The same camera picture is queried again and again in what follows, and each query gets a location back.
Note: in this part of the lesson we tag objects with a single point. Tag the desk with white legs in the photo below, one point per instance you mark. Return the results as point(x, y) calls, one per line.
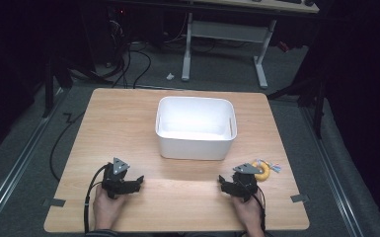
point(225, 31)

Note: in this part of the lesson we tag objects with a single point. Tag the person's left hand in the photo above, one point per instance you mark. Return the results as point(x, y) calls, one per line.
point(107, 209)

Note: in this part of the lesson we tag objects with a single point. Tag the dark computer tower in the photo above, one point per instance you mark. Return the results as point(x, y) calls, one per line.
point(116, 29)

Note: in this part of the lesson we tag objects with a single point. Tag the metal floor rail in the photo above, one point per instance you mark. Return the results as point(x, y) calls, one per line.
point(16, 164)
point(334, 177)

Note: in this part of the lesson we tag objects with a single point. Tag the white plastic bin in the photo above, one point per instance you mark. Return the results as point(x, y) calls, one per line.
point(195, 126)

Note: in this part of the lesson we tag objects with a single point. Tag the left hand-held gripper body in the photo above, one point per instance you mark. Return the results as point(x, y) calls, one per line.
point(115, 179)

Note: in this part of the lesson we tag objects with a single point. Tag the grey tape strip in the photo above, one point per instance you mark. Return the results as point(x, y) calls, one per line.
point(54, 202)
point(299, 198)

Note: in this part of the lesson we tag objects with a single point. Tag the white paper scrap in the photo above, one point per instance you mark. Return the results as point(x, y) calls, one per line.
point(170, 76)

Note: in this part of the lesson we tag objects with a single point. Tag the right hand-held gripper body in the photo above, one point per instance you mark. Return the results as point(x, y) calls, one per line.
point(243, 182)

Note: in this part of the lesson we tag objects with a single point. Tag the person's right hand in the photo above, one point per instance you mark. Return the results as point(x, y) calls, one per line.
point(249, 212)

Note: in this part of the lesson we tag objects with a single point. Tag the black metal stand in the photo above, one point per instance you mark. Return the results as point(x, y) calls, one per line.
point(316, 98)
point(50, 89)

